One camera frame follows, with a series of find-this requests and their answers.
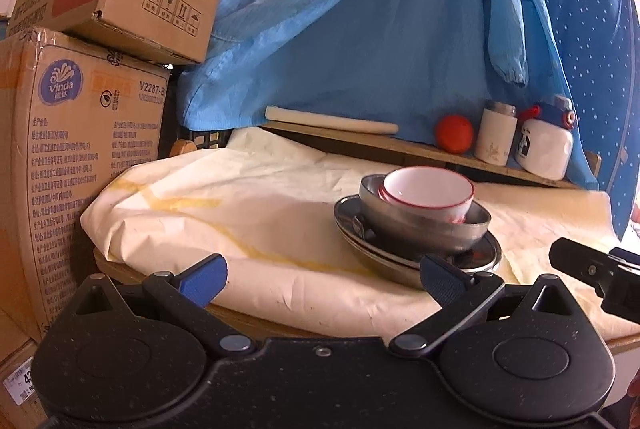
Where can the white thermos cup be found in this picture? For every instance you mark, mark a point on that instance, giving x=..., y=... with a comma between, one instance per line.
x=495, y=134

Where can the blue polka dot fabric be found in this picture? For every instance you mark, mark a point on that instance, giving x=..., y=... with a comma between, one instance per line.
x=595, y=9

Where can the wooden shelf board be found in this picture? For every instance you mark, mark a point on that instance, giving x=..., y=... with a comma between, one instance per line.
x=350, y=144

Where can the cardboard box with paper label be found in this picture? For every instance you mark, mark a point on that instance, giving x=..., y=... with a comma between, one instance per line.
x=20, y=374

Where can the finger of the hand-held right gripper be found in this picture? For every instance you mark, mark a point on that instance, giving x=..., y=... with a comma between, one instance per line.
x=580, y=259

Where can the cream table cloth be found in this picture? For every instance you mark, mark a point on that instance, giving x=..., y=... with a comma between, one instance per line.
x=250, y=219

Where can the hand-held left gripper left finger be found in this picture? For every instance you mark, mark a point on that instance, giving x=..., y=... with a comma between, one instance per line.
x=202, y=281

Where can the wooden rolling pin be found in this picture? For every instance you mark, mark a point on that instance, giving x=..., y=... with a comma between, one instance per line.
x=330, y=120

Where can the wooden table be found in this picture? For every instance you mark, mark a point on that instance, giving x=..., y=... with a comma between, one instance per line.
x=107, y=266

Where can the red tomato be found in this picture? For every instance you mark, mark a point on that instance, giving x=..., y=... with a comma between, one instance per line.
x=453, y=134

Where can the white bowl with red rim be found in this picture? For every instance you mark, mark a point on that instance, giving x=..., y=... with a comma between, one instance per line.
x=386, y=198
x=425, y=189

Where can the large cardboard box blue logo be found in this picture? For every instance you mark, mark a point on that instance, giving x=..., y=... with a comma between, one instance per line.
x=75, y=159

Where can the stainless steel bowl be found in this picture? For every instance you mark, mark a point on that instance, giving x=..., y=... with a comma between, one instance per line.
x=400, y=229

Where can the black plastic crate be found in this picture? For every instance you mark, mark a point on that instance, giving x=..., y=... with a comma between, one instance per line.
x=210, y=140

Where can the white bottle with blue lid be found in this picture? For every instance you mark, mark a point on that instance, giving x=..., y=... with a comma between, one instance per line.
x=545, y=149

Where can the light blue cloth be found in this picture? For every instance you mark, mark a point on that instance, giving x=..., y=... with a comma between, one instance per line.
x=375, y=19

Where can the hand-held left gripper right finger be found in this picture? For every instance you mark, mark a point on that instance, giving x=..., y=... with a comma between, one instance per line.
x=442, y=281

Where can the stainless steel plate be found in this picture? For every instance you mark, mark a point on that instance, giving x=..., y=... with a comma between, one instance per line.
x=382, y=271
x=352, y=240
x=346, y=212

